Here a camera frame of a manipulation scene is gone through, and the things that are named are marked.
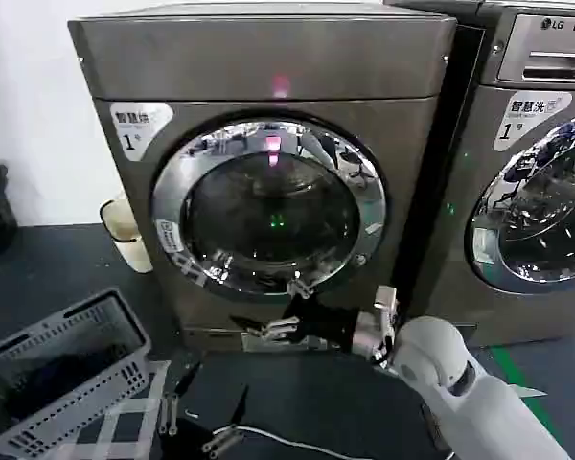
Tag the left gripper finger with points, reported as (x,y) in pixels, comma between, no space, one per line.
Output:
(232,421)
(172,402)

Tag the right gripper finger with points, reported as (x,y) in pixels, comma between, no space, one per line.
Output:
(273,328)
(299,289)

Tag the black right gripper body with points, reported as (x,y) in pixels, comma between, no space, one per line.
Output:
(326,323)

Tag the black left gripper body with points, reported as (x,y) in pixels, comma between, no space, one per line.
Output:
(191,443)

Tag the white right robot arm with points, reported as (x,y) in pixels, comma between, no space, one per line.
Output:
(484,397)

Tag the checkered black white cloth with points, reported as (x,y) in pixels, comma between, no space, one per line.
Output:
(124,421)

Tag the round glass dryer door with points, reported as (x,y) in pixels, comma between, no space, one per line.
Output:
(268,225)
(546,215)

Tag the grey perforated plastic basket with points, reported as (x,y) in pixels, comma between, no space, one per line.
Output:
(100,383)

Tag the dark navy garment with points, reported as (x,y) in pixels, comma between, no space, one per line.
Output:
(316,397)

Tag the cream plastic bin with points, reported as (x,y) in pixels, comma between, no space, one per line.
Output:
(131,249)

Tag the white number label sticker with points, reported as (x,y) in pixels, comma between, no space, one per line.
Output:
(139,127)
(527,120)

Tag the grey front-load dryer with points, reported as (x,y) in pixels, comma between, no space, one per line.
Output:
(287,57)

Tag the grey dryer with control panel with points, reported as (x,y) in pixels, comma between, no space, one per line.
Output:
(465,120)

